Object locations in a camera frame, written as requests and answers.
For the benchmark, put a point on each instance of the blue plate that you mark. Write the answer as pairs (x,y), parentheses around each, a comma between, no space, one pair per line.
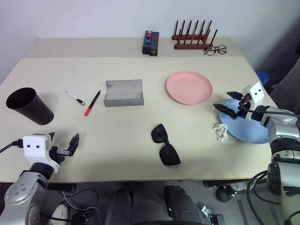
(246,131)

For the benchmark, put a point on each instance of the crumpled white tissue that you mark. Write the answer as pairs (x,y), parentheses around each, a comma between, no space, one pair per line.
(220,132)

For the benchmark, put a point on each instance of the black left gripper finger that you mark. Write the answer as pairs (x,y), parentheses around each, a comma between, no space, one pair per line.
(74,143)
(51,137)

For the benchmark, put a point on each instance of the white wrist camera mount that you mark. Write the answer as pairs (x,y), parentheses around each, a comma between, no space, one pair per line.
(35,146)
(255,93)

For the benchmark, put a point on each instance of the black box with round socket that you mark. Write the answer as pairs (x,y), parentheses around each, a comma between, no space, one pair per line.
(154,44)

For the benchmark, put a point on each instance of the silver metal clamp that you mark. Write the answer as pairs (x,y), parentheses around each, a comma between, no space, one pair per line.
(206,210)

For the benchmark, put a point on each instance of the thin-framed clear eyeglasses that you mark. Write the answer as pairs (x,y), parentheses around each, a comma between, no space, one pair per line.
(214,50)

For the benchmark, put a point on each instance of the black plastic cup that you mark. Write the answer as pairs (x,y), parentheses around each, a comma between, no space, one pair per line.
(32,110)

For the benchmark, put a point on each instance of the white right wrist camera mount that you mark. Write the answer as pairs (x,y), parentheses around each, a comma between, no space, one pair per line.
(255,93)

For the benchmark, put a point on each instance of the black floor device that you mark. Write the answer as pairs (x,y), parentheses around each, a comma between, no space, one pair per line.
(84,216)

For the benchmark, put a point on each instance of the grey trouser leg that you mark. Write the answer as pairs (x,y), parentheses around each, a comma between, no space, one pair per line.
(288,89)

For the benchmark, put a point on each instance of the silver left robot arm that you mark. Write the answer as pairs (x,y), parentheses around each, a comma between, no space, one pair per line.
(21,192)

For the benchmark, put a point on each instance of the small black floor box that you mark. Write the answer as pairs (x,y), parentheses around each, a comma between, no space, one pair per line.
(216,219)

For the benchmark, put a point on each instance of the black box with coloured buttons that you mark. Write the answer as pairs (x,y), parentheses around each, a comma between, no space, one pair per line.
(147,42)

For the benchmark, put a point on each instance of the dark wooden peg rack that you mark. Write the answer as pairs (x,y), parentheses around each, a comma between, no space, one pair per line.
(192,43)

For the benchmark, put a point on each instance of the white marker pen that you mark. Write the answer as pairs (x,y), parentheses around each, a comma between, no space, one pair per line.
(74,98)

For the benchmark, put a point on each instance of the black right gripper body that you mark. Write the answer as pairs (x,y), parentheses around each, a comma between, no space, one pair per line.
(242,112)

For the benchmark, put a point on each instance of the blue round container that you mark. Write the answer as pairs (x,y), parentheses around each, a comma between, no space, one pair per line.
(263,78)

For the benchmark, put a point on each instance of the black table frame bar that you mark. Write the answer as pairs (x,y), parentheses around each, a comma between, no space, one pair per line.
(211,184)

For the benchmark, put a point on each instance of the dark grey rounded shape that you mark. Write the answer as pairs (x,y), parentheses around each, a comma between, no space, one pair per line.
(119,206)
(180,204)

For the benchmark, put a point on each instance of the pink plate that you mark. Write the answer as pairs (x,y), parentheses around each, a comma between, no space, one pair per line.
(189,87)

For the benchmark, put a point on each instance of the black sunglasses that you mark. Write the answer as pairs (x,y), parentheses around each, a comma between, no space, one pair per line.
(164,145)

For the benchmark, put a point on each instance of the black and white sneaker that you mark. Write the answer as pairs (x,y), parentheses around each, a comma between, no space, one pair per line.
(228,193)

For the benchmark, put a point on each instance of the black woven-pattern panel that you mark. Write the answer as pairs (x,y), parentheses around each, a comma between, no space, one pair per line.
(281,54)

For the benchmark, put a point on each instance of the grey glasses case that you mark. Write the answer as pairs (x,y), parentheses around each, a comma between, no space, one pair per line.
(124,98)

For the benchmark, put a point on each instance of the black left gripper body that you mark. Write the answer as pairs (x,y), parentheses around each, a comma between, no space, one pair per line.
(57,154)

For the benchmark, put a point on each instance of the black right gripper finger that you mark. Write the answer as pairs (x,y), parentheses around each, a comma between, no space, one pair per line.
(226,110)
(234,95)

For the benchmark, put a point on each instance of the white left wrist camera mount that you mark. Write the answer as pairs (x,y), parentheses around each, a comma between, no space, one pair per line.
(35,146)

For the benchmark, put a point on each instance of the black pen with red cap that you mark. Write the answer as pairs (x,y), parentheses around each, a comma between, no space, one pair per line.
(92,103)

